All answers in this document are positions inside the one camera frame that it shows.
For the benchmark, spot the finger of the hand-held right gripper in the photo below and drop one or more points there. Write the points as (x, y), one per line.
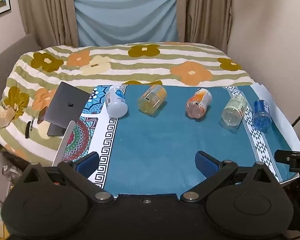
(283, 157)

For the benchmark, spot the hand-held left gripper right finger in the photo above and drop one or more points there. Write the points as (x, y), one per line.
(206, 163)

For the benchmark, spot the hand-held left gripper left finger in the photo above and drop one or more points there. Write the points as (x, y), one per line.
(86, 163)

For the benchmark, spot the silver flat panel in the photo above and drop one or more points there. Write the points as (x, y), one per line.
(64, 143)

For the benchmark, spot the teal patterned table cloth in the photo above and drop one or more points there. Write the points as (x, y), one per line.
(165, 142)

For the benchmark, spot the blue plastic bottle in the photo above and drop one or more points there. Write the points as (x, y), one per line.
(261, 115)

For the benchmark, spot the white sheet under cloth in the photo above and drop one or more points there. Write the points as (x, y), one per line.
(277, 110)

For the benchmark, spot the clear empty bottle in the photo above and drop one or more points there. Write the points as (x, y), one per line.
(233, 111)

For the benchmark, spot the orange drink bottle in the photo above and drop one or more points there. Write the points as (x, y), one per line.
(198, 103)

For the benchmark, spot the grey laptop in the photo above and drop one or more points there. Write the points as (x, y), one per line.
(67, 105)

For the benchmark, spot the smartphone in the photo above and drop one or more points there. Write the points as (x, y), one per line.
(42, 116)

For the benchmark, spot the black pen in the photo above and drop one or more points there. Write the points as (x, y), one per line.
(28, 130)

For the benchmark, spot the white plastic bottle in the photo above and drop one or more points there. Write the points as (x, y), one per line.
(116, 102)

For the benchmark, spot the clear glass item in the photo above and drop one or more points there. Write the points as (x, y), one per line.
(11, 172)

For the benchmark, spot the yellow drink bottle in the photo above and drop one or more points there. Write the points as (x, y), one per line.
(152, 100)

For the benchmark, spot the beige paper tag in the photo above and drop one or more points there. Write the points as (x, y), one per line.
(6, 116)

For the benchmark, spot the floral striped blanket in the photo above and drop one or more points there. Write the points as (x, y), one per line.
(140, 65)

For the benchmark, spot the grey sofa back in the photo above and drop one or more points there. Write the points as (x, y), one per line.
(17, 50)

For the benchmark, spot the beige curtain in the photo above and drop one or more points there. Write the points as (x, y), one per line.
(47, 12)
(205, 12)

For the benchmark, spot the light blue hanging cloth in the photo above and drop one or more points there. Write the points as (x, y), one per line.
(126, 17)

